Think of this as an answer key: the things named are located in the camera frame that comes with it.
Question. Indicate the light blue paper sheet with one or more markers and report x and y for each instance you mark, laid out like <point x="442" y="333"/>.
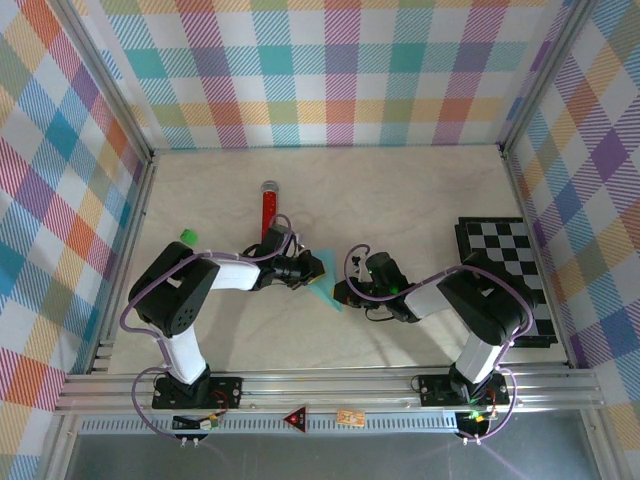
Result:
<point x="327" y="280"/>

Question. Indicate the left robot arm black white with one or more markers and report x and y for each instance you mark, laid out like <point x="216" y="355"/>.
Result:
<point x="175" y="295"/>

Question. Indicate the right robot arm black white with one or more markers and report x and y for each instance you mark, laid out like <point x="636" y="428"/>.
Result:
<point x="490" y="305"/>

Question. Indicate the red glitter tube silver cap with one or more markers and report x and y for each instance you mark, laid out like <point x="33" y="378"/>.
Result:
<point x="269" y="210"/>

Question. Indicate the small green cube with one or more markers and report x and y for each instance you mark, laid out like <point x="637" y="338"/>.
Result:
<point x="188" y="236"/>

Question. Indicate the orange label sticker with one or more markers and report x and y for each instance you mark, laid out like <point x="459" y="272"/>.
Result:
<point x="350" y="417"/>

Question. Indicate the black white chessboard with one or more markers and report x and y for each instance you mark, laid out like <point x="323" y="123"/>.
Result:
<point x="500" y="235"/>

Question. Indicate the red triangle warning sticker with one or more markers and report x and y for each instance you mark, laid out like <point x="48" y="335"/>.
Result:
<point x="295" y="419"/>

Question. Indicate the small controller board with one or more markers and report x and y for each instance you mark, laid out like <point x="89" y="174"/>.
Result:
<point x="187" y="422"/>
<point x="472" y="422"/>

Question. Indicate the aluminium front rail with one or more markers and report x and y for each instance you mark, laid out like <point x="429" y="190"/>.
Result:
<point x="325" y="385"/>

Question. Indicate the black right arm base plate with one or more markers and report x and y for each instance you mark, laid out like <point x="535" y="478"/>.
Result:
<point x="435" y="390"/>

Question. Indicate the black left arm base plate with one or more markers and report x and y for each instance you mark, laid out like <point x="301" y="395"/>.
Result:
<point x="225" y="392"/>

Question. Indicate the aluminium side rail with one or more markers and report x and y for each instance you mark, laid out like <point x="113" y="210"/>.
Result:
<point x="131" y="225"/>
<point x="520" y="200"/>

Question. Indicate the aluminium frame post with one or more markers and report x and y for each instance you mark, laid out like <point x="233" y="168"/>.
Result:
<point x="107" y="75"/>
<point x="543" y="75"/>

